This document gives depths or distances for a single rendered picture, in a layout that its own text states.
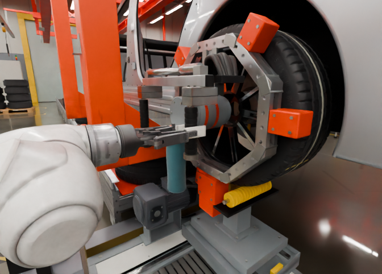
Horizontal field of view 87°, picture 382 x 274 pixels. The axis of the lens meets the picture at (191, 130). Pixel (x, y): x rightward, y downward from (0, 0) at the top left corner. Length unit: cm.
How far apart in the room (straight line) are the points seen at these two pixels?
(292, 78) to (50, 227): 65
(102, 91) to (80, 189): 85
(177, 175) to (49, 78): 1282
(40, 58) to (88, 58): 1250
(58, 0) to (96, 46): 208
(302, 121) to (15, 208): 58
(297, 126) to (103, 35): 90
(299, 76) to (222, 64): 23
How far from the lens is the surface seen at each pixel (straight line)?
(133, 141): 45
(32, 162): 28
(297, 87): 68
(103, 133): 44
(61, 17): 308
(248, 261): 105
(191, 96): 52
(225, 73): 58
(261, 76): 65
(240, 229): 114
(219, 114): 76
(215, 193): 88
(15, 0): 1411
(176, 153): 86
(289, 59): 71
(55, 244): 27
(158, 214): 113
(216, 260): 112
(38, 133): 42
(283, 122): 61
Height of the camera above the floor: 96
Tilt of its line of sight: 13 degrees down
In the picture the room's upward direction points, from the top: straight up
